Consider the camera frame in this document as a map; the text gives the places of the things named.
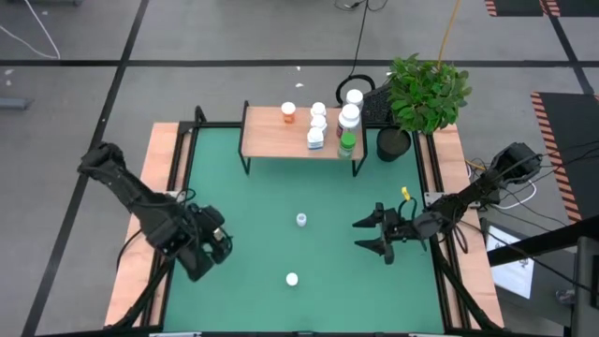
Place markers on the grey floor object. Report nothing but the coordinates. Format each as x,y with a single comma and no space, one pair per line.
14,103

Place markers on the black plant pot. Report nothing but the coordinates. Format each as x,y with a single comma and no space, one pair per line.
393,145

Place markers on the white Excedrin medicine bottle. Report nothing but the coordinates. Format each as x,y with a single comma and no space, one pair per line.
292,279

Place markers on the white bottle blue label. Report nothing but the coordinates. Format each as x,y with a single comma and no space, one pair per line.
315,136

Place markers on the grey rig post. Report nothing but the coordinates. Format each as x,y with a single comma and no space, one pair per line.
587,290

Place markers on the black orange striped floor mat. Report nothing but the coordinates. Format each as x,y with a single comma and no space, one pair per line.
575,140
519,7

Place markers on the small amber pill bottle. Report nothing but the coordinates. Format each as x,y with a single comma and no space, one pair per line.
288,108

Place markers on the black metal table frame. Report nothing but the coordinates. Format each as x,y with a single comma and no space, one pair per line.
215,124

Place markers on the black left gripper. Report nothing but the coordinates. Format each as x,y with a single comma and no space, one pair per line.
210,220

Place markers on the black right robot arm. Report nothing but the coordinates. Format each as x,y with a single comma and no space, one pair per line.
472,194

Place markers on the black perforated pad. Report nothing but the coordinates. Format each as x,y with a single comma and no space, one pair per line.
376,110

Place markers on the translucent pinkish plastic bottle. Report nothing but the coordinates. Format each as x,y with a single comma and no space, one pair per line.
301,219

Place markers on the white printed sheet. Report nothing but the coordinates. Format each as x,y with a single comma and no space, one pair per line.
512,273

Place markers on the green medicine bottle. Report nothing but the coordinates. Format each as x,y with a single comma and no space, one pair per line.
347,140

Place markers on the black rig beam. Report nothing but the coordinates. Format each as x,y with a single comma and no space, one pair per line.
538,243

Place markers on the wooden shelf black metal legs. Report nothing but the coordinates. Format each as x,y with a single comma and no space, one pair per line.
267,136

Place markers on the green leafy plant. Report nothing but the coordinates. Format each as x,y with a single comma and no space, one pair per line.
426,96

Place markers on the white bottle maroon label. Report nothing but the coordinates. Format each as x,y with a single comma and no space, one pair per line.
350,112

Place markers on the green table mat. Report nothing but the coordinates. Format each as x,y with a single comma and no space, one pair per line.
327,290

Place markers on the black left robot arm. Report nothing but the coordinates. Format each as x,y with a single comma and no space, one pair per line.
140,201

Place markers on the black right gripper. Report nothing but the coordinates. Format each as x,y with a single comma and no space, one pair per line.
402,227

